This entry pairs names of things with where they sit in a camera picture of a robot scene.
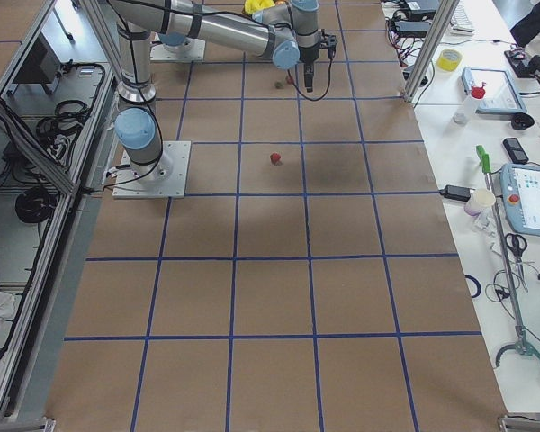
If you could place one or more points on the aluminium frame post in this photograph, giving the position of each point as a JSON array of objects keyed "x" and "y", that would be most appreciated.
[{"x": 437, "y": 29}]

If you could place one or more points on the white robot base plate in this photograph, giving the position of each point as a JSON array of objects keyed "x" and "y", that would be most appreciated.
[{"x": 167, "y": 179}]

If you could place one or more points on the black power adapter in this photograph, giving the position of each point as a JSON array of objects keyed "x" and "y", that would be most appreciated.
[{"x": 456, "y": 193}]

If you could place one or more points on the black handled scissors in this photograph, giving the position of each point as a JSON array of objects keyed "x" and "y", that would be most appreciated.
[{"x": 517, "y": 244}]

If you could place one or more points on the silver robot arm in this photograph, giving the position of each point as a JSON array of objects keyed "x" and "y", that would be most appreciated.
[{"x": 286, "y": 35}]

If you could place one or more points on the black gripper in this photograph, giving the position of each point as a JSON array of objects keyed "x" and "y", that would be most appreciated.
[{"x": 308, "y": 55}]

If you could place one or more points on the black remote device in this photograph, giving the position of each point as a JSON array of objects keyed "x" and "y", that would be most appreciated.
[{"x": 515, "y": 151}]

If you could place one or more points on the teach pendant tablet far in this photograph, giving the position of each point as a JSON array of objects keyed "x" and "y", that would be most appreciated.
[{"x": 501, "y": 95}]

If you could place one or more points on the top yellow banana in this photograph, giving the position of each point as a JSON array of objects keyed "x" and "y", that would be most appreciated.
[{"x": 252, "y": 6}]

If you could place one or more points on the teach pendant tablet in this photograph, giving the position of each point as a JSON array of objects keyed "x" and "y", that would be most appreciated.
[
  {"x": 501, "y": 95},
  {"x": 520, "y": 186}
]

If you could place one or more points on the yellow tape roll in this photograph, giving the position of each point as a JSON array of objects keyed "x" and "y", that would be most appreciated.
[{"x": 449, "y": 60}]

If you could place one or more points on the clear squeeze bottle red cap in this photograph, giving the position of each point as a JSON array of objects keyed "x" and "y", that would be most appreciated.
[{"x": 468, "y": 108}]

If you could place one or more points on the teach pendant tablet near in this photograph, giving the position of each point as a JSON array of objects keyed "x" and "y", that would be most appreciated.
[{"x": 520, "y": 186}]

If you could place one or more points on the paper cup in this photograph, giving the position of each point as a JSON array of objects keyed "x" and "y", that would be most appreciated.
[{"x": 480, "y": 201}]

